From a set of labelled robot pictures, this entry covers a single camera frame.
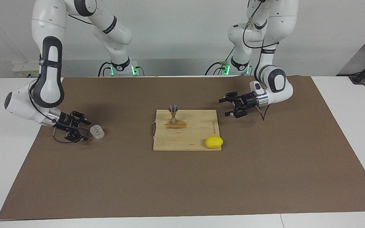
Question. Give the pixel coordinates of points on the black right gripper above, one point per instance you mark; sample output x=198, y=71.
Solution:
x=66, y=122

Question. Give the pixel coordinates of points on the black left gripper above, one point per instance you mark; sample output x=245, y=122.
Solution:
x=249, y=100

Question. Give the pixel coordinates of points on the small clear glass cup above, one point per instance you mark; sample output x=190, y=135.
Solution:
x=97, y=132

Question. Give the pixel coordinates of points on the metal jigger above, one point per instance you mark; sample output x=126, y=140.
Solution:
x=173, y=109

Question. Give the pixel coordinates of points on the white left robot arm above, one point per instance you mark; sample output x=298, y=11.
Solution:
x=277, y=82

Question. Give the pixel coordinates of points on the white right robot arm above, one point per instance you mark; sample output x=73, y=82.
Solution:
x=48, y=79

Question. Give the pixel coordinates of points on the yellow lemon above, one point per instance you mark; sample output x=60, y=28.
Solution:
x=214, y=142

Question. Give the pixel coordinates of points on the wooden cutting board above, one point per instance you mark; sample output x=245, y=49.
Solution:
x=195, y=133

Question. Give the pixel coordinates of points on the brown table mat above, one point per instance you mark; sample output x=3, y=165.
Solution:
x=106, y=177

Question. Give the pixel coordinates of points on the white power strip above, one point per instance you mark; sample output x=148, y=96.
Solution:
x=24, y=68

